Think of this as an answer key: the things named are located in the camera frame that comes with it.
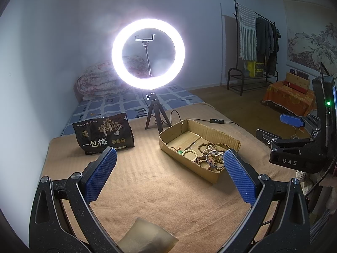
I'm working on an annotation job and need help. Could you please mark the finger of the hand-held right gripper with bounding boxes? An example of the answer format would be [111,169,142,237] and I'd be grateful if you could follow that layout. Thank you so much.
[279,113,321,135]
[256,128,316,151]

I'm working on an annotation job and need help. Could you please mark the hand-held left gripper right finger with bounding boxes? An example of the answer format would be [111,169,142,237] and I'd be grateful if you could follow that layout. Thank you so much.
[222,148,311,253]

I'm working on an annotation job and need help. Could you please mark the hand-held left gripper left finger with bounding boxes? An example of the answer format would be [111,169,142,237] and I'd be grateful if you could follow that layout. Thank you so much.
[28,146,118,253]

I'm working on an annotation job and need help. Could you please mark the pile of bead bracelets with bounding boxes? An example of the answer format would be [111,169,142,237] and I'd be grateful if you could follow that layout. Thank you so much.
[196,142,227,170]

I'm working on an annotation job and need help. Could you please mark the pale bead bracelet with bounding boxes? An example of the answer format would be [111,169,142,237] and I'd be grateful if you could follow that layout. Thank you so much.
[182,149,200,164]

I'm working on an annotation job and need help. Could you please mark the cardboard box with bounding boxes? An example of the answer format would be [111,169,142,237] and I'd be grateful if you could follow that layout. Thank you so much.
[158,119,241,184]

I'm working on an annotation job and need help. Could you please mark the person's right hand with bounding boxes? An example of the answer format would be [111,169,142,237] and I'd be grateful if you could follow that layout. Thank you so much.
[295,170,308,184]

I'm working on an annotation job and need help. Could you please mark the orange cloth covered table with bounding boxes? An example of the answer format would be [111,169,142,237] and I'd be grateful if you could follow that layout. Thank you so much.
[262,80,318,116]

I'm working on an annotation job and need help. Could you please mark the dark red long box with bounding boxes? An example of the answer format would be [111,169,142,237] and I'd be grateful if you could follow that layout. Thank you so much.
[284,82,307,91]

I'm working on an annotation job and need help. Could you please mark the black snack bag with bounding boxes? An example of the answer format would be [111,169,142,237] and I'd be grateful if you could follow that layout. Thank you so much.
[72,112,135,155]

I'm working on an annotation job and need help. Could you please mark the black low shoe rack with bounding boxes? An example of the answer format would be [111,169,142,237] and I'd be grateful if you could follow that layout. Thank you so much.
[227,68,279,96]

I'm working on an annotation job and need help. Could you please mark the yellow crate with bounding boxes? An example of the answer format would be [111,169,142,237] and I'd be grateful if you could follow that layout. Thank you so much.
[247,61,264,78]

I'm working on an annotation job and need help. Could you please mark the person's striped clothing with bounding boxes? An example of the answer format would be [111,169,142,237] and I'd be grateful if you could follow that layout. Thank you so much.
[311,206,337,245]

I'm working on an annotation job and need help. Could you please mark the blue checked bed sheet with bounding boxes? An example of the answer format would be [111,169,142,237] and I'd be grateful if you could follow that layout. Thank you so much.
[59,84,206,137]

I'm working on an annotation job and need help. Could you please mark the beige soft pad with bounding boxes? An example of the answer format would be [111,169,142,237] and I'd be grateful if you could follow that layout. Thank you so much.
[116,217,179,253]

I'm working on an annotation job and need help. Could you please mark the black tripod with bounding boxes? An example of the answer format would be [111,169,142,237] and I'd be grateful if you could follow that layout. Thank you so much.
[145,91,171,132]

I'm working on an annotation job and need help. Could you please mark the dark hanging clothes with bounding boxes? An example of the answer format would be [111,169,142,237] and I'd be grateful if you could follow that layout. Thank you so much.
[255,17,281,71]

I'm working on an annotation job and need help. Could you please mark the floral folded quilt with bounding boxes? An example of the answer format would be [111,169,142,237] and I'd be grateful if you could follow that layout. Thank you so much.
[74,55,150,102]

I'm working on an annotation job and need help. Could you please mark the striped hanging towel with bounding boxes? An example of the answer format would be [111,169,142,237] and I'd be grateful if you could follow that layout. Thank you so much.
[236,4,257,61]

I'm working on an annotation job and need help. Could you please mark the black phone holder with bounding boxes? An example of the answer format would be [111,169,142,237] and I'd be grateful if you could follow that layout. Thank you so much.
[134,33,156,78]

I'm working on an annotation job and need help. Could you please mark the black braided cable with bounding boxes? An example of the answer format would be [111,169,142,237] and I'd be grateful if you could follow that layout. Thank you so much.
[304,155,337,198]

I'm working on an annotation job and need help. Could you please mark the black cable with inline switch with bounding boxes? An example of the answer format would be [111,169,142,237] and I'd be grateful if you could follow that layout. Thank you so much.
[170,110,236,127]

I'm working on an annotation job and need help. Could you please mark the landscape wall painting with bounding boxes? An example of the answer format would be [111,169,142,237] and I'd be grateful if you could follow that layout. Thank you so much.
[282,0,337,74]

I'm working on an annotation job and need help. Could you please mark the white ring light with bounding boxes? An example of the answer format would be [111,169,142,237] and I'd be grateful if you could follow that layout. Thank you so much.
[112,18,188,90]

